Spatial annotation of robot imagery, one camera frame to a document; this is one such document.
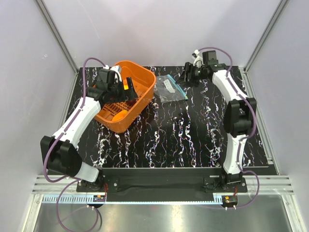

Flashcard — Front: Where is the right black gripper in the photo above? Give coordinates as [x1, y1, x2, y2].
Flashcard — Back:
[175, 62, 207, 88]

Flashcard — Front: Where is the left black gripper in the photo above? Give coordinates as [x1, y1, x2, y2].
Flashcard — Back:
[108, 77, 138, 104]

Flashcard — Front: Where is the orange plastic basket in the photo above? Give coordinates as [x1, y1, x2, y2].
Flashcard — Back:
[95, 60, 156, 133]

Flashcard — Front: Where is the clear zip top bag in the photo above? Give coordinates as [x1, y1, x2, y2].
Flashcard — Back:
[154, 74, 188, 104]

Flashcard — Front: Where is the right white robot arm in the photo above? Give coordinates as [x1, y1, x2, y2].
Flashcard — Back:
[177, 62, 256, 192]

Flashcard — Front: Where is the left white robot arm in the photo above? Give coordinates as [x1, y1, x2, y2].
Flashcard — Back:
[40, 77, 138, 191]

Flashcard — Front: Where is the orange carrot piece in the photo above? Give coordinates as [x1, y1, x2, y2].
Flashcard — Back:
[112, 110, 128, 121]

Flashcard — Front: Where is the left connector box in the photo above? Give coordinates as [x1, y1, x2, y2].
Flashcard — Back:
[93, 193, 107, 203]

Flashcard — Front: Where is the connector box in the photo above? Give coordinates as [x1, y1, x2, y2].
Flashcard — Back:
[222, 195, 238, 207]
[93, 193, 107, 203]

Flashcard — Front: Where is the right connector box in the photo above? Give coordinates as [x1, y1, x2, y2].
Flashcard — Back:
[222, 195, 238, 207]

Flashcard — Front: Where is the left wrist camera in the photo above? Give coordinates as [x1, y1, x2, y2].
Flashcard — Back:
[97, 65, 122, 84]

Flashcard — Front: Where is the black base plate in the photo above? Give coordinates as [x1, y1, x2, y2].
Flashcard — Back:
[77, 167, 248, 193]

